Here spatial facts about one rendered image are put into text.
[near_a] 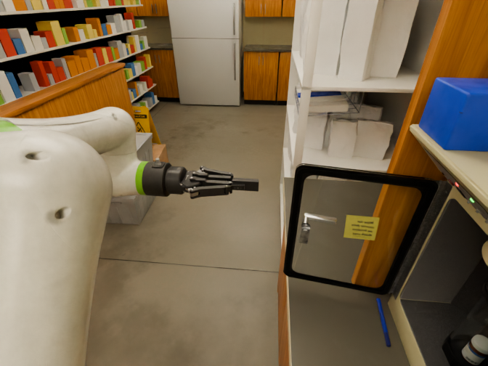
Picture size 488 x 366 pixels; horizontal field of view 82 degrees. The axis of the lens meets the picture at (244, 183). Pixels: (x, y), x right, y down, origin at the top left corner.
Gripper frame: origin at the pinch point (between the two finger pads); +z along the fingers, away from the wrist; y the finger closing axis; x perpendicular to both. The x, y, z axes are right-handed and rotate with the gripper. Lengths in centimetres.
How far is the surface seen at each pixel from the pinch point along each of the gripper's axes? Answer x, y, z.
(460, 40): -35, -2, 38
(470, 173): -20.9, -25.3, 33.3
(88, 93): 28, 168, -151
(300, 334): 36.2, -18.4, 17.3
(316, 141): 32, 100, 35
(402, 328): 33, -16, 44
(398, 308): 31, -11, 44
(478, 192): -20.5, -29.3, 32.2
